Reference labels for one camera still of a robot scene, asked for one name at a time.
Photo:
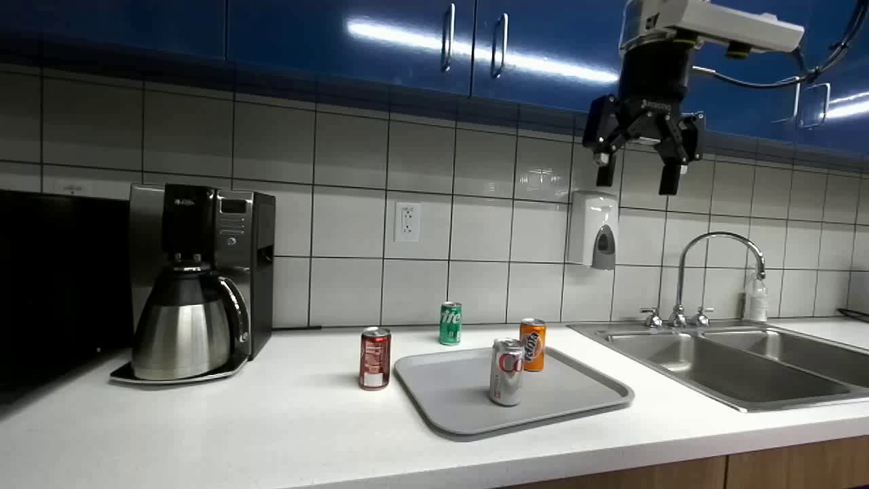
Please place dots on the grey plastic tray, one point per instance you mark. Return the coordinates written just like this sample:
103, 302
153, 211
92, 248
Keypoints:
451, 393

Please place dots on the black coffee maker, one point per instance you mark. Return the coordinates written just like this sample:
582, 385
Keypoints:
229, 233

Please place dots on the silver soda can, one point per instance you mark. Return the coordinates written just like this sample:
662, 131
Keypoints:
506, 374

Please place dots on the orange soda can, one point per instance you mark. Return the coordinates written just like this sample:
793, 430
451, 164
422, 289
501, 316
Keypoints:
533, 338

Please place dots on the wooden lower cabinets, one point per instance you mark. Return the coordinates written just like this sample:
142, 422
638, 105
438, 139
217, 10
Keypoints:
813, 465

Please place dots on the white wall outlet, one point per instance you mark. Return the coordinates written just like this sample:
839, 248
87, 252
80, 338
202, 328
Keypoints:
408, 221

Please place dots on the stainless steel double sink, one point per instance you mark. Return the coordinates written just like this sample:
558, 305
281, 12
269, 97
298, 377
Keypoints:
747, 369

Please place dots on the black microwave oven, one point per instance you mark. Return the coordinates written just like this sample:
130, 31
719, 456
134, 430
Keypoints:
62, 287

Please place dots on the steel coffee carafe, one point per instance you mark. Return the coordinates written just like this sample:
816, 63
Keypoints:
193, 324

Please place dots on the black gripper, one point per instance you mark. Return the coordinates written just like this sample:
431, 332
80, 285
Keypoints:
646, 105

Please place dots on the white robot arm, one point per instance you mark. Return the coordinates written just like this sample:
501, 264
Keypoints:
702, 24

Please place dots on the white soap bottle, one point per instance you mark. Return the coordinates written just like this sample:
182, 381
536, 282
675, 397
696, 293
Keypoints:
753, 300

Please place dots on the white soap dispenser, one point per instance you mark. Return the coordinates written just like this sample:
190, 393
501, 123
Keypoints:
593, 229

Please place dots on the green soda can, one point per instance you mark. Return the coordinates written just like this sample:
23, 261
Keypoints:
448, 321

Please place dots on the red soda can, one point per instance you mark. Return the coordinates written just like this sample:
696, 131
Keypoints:
374, 358

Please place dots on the blue upper cabinets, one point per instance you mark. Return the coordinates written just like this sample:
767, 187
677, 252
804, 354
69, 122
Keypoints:
522, 52

